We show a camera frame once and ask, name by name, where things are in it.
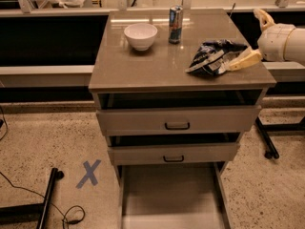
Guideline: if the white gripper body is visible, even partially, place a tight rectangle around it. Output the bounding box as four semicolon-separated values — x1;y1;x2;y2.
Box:
257;24;295;62

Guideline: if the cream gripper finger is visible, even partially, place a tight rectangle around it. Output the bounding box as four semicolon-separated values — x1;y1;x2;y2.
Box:
254;9;275;31
228;49;262;72

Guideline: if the blue chip bag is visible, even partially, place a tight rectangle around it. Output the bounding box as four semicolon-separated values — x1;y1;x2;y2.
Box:
186;39;248;76

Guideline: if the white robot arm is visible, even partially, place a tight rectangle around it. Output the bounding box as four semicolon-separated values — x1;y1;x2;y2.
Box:
229;9;305;70

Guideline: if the top grey drawer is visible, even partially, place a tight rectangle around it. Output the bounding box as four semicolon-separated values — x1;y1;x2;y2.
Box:
96;106;261;136

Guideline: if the grey drawer cabinet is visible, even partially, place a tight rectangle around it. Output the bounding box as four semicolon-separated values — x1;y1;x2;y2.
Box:
88;9;277;229

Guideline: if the middle grey drawer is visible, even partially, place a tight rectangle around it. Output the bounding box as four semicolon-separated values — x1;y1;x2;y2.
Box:
108;143;239;166

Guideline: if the bottom grey open drawer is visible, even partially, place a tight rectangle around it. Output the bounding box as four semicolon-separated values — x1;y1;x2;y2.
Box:
120;163;234;229

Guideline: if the blue silver energy drink can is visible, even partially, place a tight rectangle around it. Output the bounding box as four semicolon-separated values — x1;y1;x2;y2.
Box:
169;5;183;44

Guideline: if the black stand leg right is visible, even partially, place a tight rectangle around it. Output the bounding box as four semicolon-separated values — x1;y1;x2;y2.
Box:
255;117;305;159

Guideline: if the black stand leg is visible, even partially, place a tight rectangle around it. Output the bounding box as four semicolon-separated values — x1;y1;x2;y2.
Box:
255;117;305;159
0;168;64;229

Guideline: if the white ceramic bowl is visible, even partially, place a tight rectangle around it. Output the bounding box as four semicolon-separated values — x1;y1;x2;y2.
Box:
124;23;158;51

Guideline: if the blue tape X mark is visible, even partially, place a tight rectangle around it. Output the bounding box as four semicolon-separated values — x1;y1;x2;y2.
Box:
76;159;101;189

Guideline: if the black stand leg left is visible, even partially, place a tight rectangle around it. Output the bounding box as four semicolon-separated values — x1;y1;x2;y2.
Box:
0;168;64;229

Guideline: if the black top drawer handle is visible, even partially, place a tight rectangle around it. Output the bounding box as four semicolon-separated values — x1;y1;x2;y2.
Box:
164;122;191;131

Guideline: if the black drawer handle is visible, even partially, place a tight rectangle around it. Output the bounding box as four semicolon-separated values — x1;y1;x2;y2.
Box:
163;156;185;163
164;122;191;131

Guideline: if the black middle drawer handle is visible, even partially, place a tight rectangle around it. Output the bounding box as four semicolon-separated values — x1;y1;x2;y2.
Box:
163;156;185;163

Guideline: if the black cable on floor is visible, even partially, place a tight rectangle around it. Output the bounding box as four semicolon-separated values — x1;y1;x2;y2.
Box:
0;171;86;229

